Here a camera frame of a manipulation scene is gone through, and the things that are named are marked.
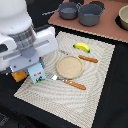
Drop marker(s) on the beige woven placemat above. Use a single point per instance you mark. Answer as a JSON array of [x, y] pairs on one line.
[[69, 103]]

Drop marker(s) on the yellow banana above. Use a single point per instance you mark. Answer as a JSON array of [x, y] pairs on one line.
[[82, 46]]

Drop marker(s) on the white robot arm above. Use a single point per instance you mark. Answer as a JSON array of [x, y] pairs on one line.
[[14, 17]]

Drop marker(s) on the grey saucepan with long handle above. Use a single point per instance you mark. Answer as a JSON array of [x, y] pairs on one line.
[[67, 10]]

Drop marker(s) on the orange bread loaf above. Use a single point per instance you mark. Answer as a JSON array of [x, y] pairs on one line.
[[19, 76]]

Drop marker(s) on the beige bowl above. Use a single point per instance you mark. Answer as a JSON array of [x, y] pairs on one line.
[[123, 14]]

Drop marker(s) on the salmon pink table mat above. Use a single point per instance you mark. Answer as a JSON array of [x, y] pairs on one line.
[[106, 27]]

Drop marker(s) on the dark grey cooking pot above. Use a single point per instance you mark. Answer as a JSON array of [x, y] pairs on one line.
[[89, 14]]

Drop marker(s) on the knife with orange handle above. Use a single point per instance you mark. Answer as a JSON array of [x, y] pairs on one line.
[[80, 56]]

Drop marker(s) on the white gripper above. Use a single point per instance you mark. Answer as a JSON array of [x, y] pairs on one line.
[[23, 50]]

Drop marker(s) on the fork with orange handle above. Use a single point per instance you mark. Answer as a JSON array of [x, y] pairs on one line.
[[74, 84]]

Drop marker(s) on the small white milk carton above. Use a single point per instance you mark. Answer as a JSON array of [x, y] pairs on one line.
[[36, 73]]

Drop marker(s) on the round beige plate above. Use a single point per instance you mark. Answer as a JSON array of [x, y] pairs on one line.
[[70, 67]]

